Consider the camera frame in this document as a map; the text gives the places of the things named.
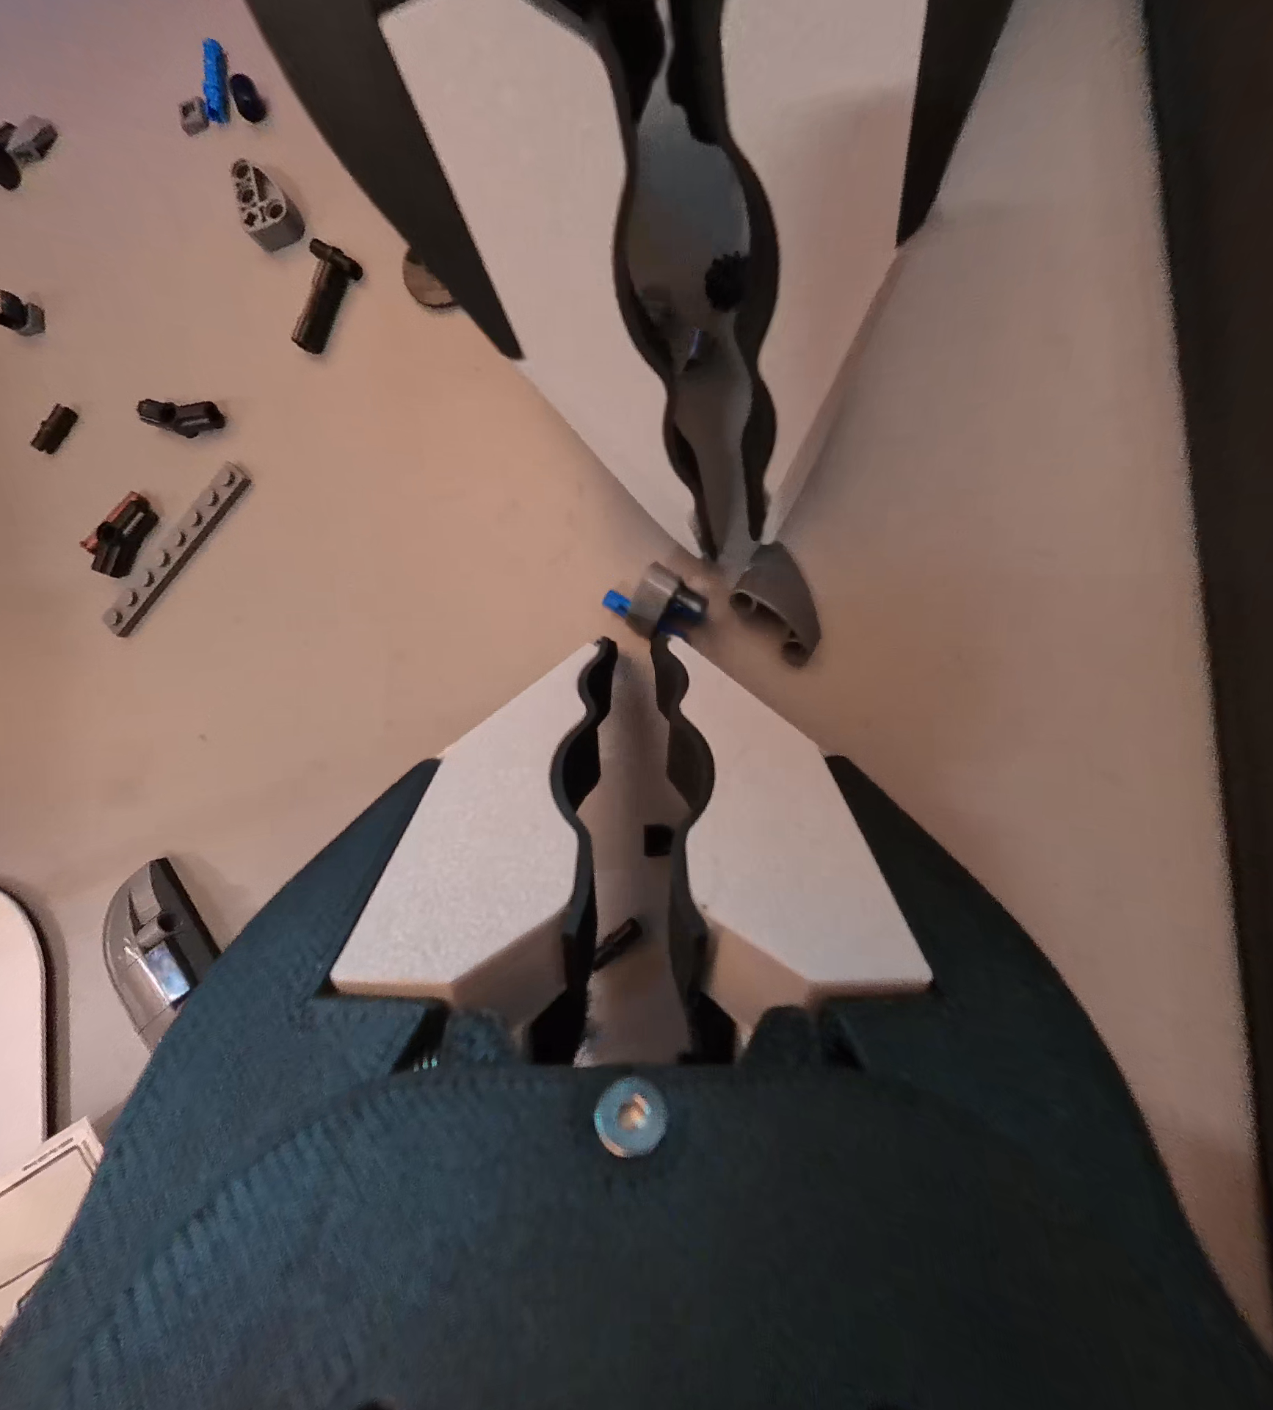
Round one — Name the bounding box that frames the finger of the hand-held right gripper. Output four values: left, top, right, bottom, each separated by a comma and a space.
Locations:
374, 0, 722, 561
660, 0, 932, 547

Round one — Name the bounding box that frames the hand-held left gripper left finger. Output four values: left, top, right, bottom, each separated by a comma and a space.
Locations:
327, 638, 620, 1067

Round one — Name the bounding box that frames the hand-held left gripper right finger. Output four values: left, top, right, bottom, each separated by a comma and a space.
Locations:
647, 635, 935, 1067

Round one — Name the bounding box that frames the grey curved liftarm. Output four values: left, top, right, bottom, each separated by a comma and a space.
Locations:
726, 539, 823, 670

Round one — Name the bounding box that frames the grey liftarm with blue pins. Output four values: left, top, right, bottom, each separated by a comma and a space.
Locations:
598, 560, 711, 644

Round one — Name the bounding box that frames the transparent lego canopy piece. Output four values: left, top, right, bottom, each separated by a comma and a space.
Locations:
101, 855, 223, 1049

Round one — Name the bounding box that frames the dark round piece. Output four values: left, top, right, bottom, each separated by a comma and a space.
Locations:
400, 250, 462, 313

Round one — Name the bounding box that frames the grey triangular liftarm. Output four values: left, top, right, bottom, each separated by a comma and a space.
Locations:
227, 156, 305, 255

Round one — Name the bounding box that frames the black T-shaped axle piece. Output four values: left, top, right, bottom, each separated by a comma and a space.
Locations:
290, 238, 365, 357

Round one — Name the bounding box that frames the black angled connector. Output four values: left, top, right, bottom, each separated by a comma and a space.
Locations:
134, 396, 228, 441

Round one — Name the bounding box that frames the long grey studded plate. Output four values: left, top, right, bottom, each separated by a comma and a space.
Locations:
101, 462, 253, 642

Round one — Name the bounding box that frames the black axle connector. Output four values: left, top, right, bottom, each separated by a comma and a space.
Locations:
89, 497, 162, 578

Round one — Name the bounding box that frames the brown axle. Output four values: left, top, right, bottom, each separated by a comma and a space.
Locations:
79, 490, 149, 551

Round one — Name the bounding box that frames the dark perforated chair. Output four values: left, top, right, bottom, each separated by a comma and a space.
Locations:
1142, 0, 1273, 1410

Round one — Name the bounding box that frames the white sticker sheet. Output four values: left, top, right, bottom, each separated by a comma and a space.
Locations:
0, 1115, 107, 1410

